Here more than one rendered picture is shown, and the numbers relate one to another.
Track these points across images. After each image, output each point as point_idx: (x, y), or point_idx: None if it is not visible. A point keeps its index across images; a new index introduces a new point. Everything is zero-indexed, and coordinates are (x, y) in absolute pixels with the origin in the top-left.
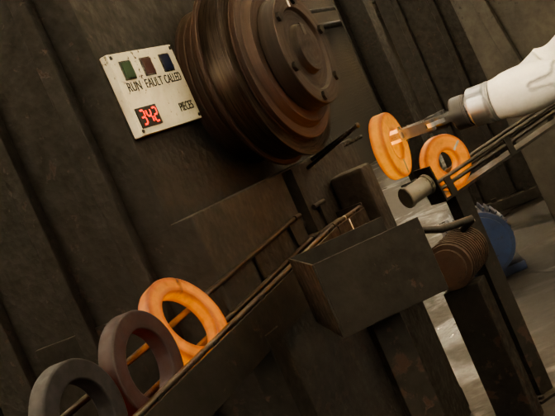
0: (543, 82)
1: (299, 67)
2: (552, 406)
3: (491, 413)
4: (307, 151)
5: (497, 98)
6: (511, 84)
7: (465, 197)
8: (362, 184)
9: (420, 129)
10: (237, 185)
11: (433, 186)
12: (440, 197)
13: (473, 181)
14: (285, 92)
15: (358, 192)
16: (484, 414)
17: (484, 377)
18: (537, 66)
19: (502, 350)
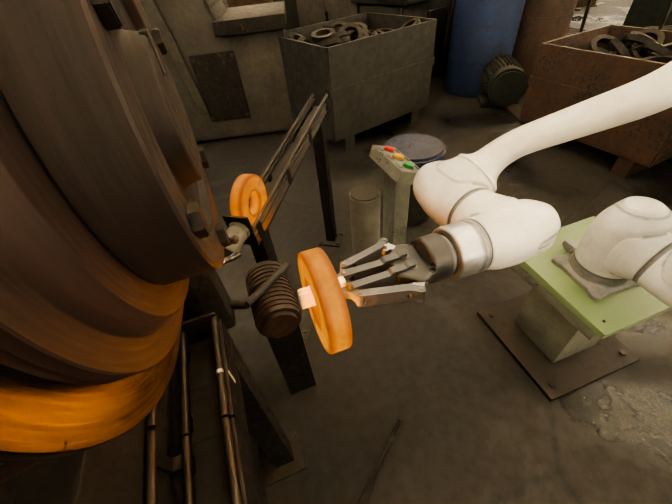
0: (551, 241)
1: (205, 219)
2: (311, 359)
3: (262, 361)
4: (178, 335)
5: (502, 258)
6: (526, 244)
7: (266, 233)
8: (201, 275)
9: (398, 297)
10: (2, 495)
11: (248, 236)
12: (251, 241)
13: (272, 217)
14: (150, 283)
15: (194, 283)
16: (256, 362)
17: (286, 374)
18: (550, 219)
19: (305, 358)
